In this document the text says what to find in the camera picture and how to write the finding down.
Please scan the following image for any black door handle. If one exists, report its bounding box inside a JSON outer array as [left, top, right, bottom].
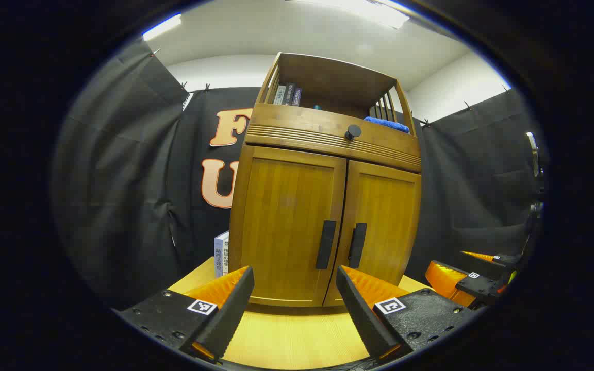
[[316, 220, 337, 270], [348, 223, 368, 269]]

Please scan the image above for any small ceiling light strip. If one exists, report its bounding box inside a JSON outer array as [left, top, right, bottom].
[[142, 14, 182, 41]]

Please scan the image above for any wooden drawer with ribbed front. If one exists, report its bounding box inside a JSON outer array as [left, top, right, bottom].
[[245, 103, 421, 172]]

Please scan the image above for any lavender book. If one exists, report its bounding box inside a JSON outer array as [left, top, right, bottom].
[[214, 233, 224, 279]]

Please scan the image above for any black backdrop cloth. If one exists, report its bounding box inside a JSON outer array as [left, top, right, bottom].
[[52, 39, 548, 310]]

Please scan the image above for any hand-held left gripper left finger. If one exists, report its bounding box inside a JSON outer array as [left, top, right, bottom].
[[113, 265, 255, 364]]

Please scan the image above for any blue folded towel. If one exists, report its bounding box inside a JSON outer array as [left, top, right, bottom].
[[364, 116, 410, 134]]

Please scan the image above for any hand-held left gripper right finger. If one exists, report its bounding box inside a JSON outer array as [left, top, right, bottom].
[[335, 265, 479, 364]]

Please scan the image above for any wooden double-door shoe cabinet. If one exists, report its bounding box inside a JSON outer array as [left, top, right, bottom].
[[228, 52, 422, 308]]

